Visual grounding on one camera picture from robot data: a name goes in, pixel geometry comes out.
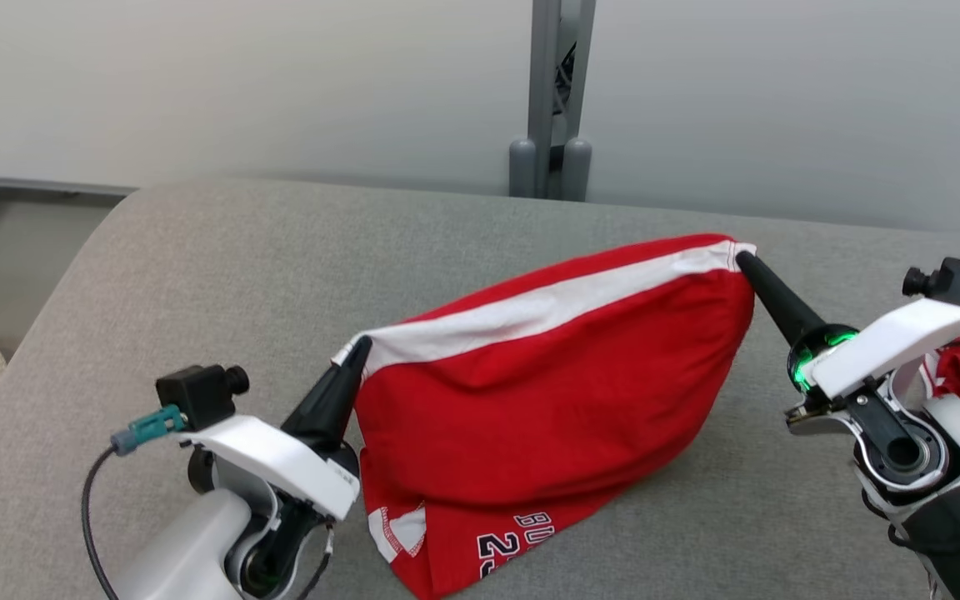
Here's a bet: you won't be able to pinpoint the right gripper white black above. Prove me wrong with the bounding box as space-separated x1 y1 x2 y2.
735 251 960 437

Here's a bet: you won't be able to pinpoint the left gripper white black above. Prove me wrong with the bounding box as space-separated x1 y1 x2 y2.
176 337 374 523

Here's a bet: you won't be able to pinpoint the red shorts with white stripe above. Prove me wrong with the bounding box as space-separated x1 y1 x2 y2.
332 233 758 600

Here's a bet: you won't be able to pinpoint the left camera cable teal plug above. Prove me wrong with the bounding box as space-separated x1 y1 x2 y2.
80 405 190 600

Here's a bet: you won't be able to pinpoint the grey cylindrical post foot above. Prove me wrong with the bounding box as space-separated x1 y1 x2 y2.
509 138 538 199
562 137 594 203

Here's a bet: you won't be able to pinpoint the grey metal partition post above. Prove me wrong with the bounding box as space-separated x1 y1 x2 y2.
527 0 598 201

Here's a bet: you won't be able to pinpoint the grey wall base rail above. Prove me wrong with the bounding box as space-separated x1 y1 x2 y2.
0 176 138 198

